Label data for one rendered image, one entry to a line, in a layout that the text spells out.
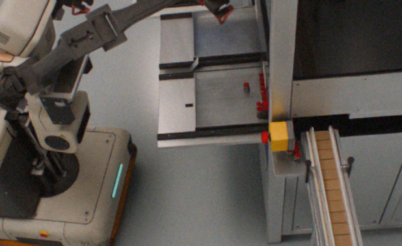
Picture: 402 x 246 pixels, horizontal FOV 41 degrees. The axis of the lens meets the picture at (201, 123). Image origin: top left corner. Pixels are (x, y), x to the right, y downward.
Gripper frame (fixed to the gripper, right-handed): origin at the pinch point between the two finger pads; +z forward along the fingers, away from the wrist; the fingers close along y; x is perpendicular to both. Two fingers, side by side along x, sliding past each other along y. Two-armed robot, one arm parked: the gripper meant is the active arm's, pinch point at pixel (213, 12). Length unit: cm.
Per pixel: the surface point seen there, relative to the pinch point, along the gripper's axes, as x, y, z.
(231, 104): 4.4, -15.2, 35.9
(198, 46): -4.0, 16.5, 41.7
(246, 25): -26, 12, 42
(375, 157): -27, -62, 46
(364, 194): -25, -67, 75
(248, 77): -9.0, -9.4, 37.8
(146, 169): 33, 22, 130
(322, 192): 8, -64, 19
